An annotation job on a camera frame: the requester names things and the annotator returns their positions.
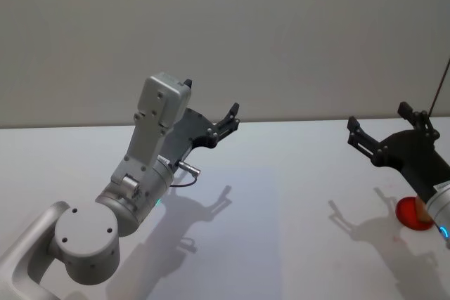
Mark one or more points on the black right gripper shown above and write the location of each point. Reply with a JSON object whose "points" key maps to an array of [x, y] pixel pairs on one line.
{"points": [[416, 159]]}

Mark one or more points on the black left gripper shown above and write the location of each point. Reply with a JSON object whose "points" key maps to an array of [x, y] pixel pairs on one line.
{"points": [[191, 128]]}

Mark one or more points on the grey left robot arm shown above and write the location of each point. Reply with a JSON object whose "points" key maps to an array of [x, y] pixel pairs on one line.
{"points": [[84, 236]]}

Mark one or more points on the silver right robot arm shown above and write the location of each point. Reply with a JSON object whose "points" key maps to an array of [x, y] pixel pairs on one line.
{"points": [[439, 212]]}

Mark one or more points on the thin dark rod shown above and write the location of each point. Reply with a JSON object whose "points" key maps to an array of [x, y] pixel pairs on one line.
{"points": [[439, 85]]}

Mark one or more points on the round red disc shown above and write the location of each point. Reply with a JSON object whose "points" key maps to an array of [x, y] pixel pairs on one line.
{"points": [[408, 214]]}

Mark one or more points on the small tan block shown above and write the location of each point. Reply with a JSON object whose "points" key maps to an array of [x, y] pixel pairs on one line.
{"points": [[423, 213]]}

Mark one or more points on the white table cloth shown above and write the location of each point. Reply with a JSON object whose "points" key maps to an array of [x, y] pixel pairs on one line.
{"points": [[281, 236]]}

